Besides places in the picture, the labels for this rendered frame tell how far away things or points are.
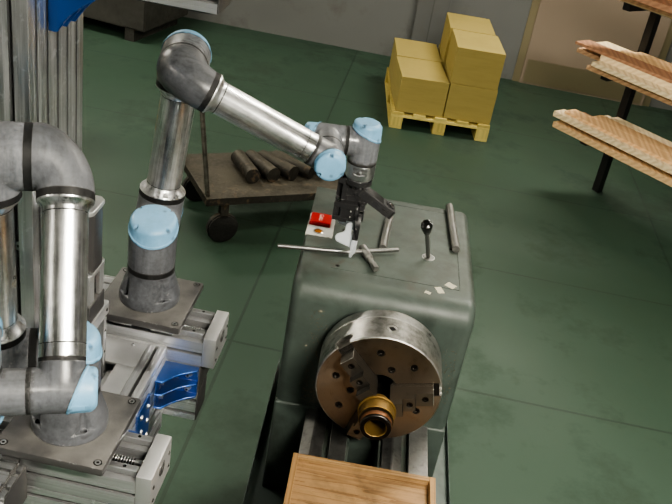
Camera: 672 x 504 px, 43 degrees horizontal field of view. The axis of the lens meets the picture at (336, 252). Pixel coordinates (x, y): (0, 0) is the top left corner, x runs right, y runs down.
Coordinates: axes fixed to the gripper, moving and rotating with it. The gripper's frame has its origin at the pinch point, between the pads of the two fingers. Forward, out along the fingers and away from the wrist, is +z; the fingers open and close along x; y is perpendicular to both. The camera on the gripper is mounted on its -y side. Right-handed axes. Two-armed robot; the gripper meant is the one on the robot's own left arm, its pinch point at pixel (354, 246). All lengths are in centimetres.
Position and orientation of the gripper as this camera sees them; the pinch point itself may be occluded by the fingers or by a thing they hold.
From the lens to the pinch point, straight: 231.2
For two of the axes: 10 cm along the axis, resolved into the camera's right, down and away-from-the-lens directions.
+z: -1.5, 8.6, 4.9
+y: -9.8, -1.8, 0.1
